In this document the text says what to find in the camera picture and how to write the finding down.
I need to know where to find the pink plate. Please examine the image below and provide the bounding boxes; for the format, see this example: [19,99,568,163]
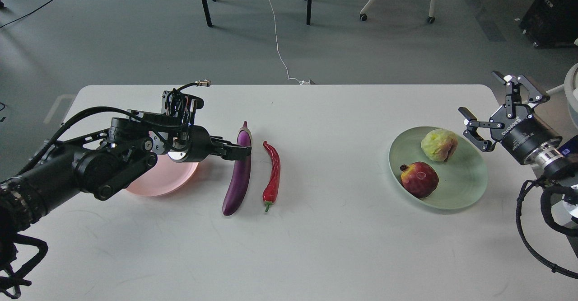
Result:
[126,151,199,197]

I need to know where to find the green yellow custard apple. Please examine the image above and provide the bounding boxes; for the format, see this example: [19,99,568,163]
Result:
[420,128,459,162]

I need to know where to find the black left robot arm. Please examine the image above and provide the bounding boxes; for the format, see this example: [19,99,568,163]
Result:
[0,80,252,299]

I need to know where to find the white cable on floor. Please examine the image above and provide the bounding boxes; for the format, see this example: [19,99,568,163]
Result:
[261,0,311,85]

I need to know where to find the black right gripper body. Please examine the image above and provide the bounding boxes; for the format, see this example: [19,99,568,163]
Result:
[490,104,562,165]

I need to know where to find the purple eggplant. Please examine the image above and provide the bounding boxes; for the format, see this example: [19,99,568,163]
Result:
[222,121,252,216]

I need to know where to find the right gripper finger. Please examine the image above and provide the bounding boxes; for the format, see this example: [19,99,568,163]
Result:
[458,107,504,151]
[492,71,550,112]

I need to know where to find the red chili pepper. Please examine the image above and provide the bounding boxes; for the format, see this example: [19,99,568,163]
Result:
[262,141,281,212]

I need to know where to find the white chair at right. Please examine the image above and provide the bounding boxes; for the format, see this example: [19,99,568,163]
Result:
[546,63,578,128]

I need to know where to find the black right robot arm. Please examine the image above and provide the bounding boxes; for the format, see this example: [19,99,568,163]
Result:
[458,71,578,279]

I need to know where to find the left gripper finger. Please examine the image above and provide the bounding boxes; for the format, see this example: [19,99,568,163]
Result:
[221,142,252,160]

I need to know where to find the red pomegranate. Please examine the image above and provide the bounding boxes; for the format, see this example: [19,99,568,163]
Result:
[399,161,440,198]

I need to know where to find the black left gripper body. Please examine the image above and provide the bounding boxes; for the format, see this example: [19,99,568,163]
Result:
[168,125,226,163]

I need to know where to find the black equipment case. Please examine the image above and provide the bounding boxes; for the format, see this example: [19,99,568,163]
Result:
[519,0,578,48]

